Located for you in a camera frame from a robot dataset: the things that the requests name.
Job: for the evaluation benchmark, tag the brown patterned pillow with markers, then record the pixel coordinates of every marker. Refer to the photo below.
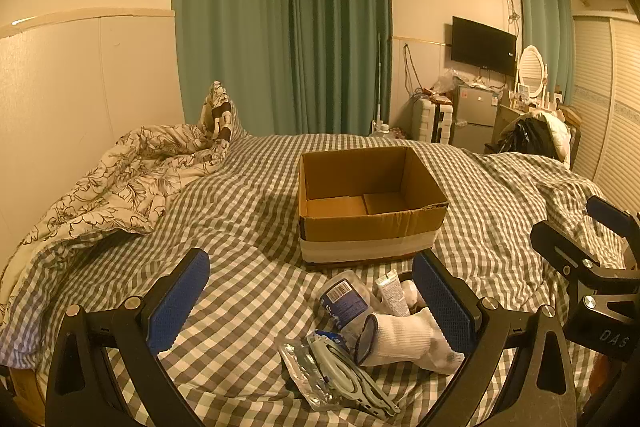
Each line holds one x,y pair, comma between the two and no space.
218,112

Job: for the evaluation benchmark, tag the small silver fridge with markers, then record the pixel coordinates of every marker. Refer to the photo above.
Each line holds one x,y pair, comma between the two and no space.
472,117

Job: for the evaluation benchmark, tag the white sock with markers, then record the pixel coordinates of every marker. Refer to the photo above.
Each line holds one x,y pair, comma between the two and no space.
405,337

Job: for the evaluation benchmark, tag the dark green curtain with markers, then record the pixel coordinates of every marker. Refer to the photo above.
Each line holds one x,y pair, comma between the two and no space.
340,32

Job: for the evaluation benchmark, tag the white oval mirror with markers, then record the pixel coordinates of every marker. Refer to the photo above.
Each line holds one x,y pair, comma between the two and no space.
531,69

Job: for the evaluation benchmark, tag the wide green curtain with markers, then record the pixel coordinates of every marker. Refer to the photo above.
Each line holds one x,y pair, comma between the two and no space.
230,22

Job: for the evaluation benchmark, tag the wooden dresser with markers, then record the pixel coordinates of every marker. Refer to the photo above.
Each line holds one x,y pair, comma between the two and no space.
505,117

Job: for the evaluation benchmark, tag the black jacket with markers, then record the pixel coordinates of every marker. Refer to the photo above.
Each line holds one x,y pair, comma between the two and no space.
522,137

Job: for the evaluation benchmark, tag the clear jar with blue label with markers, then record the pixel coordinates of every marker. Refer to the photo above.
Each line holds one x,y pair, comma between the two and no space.
345,302

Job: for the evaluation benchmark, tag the narrow green curtain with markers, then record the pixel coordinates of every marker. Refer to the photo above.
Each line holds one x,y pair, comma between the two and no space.
545,22

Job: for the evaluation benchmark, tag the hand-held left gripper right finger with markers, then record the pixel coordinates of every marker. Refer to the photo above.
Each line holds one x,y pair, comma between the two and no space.
445,307

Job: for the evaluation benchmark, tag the black wall television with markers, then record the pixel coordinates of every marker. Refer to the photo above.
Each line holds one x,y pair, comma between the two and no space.
482,44

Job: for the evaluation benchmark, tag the floral white quilt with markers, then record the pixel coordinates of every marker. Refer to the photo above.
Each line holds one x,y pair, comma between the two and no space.
125,177

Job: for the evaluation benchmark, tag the white slatted wardrobe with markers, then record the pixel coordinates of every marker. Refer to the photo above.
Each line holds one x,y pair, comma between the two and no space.
610,107

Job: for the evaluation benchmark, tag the cardboard box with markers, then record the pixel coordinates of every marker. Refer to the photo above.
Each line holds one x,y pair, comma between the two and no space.
365,227

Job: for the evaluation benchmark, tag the clear plastic bag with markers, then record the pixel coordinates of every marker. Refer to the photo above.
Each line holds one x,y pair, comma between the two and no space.
447,82

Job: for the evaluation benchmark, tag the white suitcase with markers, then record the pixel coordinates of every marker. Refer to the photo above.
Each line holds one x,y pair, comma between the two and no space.
432,122

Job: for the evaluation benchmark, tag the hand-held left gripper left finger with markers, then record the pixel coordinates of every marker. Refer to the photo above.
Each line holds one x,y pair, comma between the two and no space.
180,302

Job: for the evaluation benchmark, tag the white mop pole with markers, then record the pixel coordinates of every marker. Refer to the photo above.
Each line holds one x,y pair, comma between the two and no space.
381,82

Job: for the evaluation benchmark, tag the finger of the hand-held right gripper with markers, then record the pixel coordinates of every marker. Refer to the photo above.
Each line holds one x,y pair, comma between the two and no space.
605,211
562,249

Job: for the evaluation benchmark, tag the white jacket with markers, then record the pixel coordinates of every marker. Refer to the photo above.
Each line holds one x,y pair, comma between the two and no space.
557,132

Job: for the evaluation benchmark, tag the white tube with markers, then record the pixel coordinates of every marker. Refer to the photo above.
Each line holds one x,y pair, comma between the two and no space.
392,294

